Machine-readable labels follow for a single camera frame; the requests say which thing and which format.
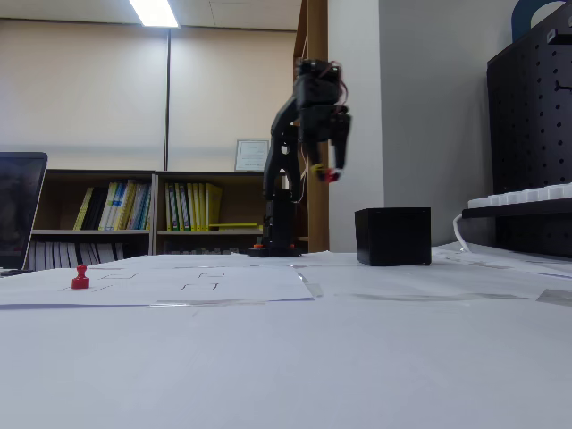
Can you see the framed certificate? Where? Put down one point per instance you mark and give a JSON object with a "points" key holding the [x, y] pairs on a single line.
{"points": [[251, 155]]}

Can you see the blue curved object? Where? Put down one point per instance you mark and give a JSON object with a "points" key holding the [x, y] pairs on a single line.
{"points": [[520, 18]]}

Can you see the laptop screen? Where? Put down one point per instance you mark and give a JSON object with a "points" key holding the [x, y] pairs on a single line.
{"points": [[18, 210]]}

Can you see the dark vertical pole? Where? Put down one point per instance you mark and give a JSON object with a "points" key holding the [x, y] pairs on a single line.
{"points": [[167, 98]]}

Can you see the white power strip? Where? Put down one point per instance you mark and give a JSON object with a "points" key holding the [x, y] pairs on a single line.
{"points": [[527, 194]]}

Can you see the thin yellow book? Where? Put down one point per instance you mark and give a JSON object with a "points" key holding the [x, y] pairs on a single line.
{"points": [[83, 210]]}

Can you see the black pegboard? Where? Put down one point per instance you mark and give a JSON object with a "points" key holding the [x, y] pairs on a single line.
{"points": [[527, 134]]}

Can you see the ceiling light panel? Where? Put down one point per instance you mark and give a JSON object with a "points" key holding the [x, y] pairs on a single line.
{"points": [[154, 13]]}

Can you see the wide yellow binder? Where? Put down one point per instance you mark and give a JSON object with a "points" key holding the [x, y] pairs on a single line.
{"points": [[213, 205]]}

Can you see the red bead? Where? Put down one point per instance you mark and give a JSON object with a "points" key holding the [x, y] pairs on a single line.
{"points": [[81, 281], [330, 176]]}

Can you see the white paper with drawn squares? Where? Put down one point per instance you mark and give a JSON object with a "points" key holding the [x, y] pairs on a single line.
{"points": [[147, 286]]}

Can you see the clear tape strip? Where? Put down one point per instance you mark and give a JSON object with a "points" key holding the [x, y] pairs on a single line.
{"points": [[205, 302]]}

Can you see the low wooden bookshelf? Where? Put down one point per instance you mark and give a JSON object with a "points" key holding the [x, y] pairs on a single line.
{"points": [[62, 176], [196, 177]]}

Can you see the tall wooden bookshelf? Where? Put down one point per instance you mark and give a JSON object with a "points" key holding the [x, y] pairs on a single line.
{"points": [[317, 36]]}

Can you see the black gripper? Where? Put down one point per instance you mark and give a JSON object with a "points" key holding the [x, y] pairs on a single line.
{"points": [[323, 126]]}

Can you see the black square bin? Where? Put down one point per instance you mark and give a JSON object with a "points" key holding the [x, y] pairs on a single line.
{"points": [[393, 237]]}

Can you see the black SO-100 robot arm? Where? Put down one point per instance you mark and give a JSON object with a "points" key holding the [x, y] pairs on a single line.
{"points": [[279, 179]]}

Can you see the flat yellow folder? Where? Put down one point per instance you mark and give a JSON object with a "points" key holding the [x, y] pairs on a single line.
{"points": [[237, 225]]}

